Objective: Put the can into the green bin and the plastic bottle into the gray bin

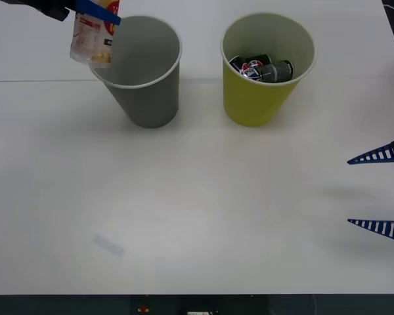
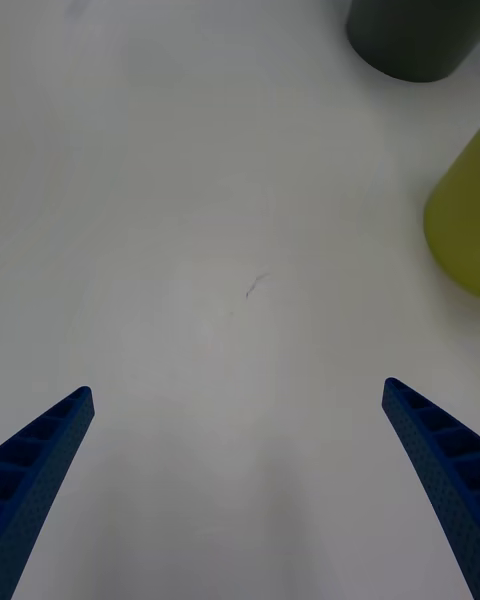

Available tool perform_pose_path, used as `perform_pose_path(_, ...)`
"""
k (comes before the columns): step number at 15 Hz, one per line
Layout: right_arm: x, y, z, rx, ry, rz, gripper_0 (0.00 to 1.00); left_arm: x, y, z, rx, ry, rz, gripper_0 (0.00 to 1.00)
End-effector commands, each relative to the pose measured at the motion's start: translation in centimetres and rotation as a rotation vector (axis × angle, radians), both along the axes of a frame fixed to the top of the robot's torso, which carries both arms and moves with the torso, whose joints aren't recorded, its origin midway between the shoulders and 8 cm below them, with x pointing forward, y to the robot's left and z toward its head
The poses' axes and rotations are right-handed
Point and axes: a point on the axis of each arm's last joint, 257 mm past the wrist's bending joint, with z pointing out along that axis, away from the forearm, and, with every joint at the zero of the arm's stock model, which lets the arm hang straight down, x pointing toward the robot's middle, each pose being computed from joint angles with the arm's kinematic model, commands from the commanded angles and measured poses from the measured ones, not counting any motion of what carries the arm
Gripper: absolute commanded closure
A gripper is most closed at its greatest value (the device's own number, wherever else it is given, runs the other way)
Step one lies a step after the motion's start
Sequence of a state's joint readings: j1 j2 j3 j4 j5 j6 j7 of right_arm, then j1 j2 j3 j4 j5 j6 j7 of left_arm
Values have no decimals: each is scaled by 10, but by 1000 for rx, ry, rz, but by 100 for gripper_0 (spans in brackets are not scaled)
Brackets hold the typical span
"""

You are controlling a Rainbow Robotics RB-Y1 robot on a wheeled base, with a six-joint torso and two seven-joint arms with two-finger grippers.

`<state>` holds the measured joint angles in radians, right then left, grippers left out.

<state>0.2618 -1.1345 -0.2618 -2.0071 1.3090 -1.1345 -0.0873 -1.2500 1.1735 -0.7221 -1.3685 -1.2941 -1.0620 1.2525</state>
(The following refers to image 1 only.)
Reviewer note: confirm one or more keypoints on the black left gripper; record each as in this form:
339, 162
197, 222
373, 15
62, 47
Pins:
49, 7

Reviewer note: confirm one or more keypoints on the clear bottle red cap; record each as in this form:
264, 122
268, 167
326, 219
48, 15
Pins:
88, 39

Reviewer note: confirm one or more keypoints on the grey plastic waste bin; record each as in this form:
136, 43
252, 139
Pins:
147, 105

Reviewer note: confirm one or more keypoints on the dark grey drink can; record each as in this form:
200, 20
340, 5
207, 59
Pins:
277, 70

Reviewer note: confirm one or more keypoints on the yellow-green plastic waste bin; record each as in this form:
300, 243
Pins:
253, 101

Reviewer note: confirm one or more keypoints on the black can red-blue print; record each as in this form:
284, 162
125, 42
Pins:
246, 67

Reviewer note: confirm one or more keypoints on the red button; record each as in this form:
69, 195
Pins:
143, 308

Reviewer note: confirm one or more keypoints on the black robot torso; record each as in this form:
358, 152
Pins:
69, 305

